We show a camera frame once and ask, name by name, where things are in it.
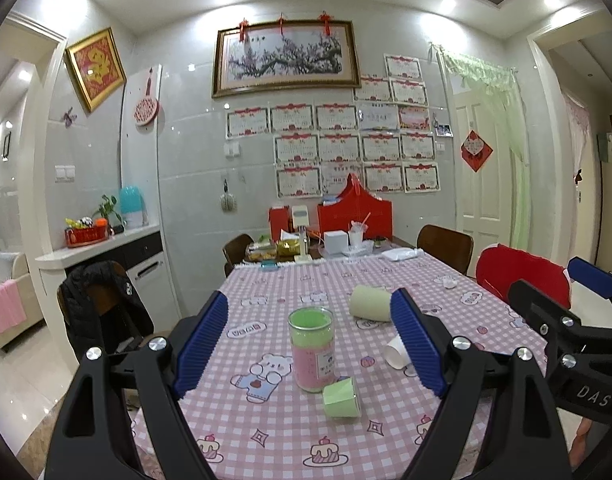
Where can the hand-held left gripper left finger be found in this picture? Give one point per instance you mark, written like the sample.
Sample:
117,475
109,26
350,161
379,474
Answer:
201,345

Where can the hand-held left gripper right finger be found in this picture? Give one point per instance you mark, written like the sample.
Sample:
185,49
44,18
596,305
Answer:
418,345

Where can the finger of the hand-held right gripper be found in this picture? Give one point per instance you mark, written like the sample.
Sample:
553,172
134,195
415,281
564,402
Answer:
535,305
590,272

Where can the white paper cup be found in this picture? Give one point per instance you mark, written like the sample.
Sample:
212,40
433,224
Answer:
395,352

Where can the beige paper cup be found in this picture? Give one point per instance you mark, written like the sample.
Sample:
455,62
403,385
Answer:
369,303

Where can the green paper cup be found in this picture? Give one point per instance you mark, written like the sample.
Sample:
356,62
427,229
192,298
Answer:
342,399

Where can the clear green and pink cup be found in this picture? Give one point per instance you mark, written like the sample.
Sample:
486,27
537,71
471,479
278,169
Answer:
311,350

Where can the plastic cup with straw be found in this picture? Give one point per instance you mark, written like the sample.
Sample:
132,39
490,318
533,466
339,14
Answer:
357,235

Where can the red chair back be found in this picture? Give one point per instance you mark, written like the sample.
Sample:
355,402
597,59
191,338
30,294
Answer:
523,275

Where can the small white lid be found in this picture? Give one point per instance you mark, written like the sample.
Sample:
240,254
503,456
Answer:
449,282

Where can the pink checked tablecloth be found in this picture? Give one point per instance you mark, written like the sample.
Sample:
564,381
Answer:
266,305

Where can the white plastic bag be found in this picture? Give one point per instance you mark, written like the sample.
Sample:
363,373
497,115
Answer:
400,254

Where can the brown wooden chair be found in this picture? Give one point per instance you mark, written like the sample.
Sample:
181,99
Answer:
445,252
237,255

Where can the black jacket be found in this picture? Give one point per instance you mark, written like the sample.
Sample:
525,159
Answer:
101,305

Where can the food container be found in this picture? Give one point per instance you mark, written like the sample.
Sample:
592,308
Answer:
262,255

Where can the white door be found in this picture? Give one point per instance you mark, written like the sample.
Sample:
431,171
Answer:
478,200

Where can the white sideboard cabinet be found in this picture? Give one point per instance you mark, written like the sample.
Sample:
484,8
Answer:
111,265

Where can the gold wrapped package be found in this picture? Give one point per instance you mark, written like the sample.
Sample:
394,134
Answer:
287,246

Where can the white tissue box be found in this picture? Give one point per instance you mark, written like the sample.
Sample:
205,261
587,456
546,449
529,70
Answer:
336,243

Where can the small red box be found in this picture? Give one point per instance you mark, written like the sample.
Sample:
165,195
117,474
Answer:
278,222

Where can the red gift bag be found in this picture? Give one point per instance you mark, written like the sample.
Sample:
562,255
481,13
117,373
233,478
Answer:
356,212

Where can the hanging white gourd ornament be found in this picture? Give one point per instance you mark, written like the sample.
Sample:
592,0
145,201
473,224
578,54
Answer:
228,201

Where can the pink sheer curtain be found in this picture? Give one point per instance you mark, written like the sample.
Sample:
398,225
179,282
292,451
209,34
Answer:
578,125

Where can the white desk stand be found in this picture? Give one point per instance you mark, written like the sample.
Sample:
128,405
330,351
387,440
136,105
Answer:
300,232

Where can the blue and white humidifier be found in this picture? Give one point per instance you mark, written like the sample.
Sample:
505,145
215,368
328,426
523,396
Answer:
131,206

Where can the red fruit basket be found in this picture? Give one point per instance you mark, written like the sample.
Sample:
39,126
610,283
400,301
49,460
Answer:
86,234

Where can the red diamond door decoration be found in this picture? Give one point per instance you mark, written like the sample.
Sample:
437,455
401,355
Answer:
476,151

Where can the green potted plant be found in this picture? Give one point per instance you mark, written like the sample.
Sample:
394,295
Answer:
108,207

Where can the white sofa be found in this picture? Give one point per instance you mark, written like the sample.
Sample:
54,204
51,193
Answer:
16,280

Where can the pink towel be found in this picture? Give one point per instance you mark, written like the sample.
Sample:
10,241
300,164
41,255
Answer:
3,308

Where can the round pink hanging ornament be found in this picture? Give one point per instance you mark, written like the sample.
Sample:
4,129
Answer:
146,109

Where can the framed gold and red picture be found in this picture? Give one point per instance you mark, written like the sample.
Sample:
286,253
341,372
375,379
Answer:
96,67

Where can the framed plum blossom painting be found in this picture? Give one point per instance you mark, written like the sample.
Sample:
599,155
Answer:
286,55

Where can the small wall photo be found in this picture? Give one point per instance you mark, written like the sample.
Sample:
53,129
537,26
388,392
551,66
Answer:
443,131

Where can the white wall switch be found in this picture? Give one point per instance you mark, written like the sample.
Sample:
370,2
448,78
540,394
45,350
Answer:
232,149
65,173

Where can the group of wall certificates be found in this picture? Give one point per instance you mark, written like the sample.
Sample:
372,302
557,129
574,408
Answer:
336,147

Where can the purple butterfly wall sticker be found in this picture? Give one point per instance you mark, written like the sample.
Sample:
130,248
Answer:
68,117

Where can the small black picture frame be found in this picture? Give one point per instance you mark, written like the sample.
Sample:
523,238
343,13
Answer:
6,145

